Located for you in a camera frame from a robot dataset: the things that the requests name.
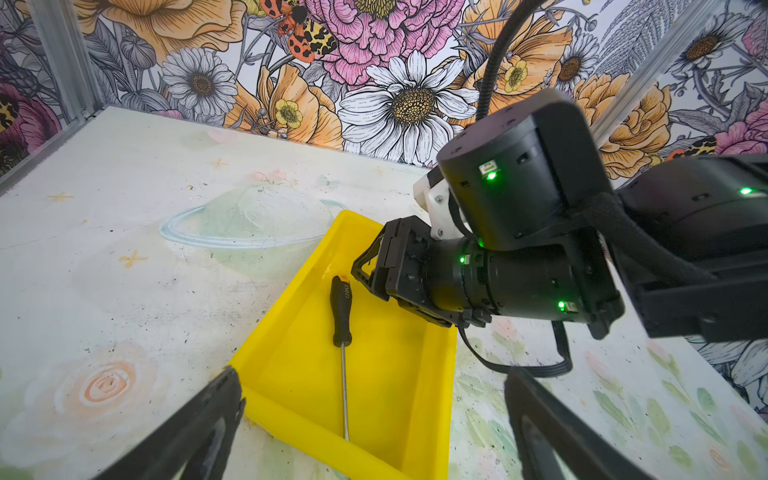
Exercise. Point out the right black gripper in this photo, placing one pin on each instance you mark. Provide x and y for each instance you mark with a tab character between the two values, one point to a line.
445	282

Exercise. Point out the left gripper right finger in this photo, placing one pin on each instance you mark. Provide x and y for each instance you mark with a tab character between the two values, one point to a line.
546	432

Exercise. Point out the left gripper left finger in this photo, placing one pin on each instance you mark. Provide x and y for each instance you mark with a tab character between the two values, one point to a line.
194	443

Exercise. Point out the black yellow handled screwdriver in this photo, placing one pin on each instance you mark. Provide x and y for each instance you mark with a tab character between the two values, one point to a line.
341	303

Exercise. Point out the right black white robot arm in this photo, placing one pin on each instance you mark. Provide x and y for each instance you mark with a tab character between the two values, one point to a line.
544	235

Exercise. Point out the yellow plastic bin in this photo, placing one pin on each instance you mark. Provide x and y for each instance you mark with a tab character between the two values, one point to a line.
380	409

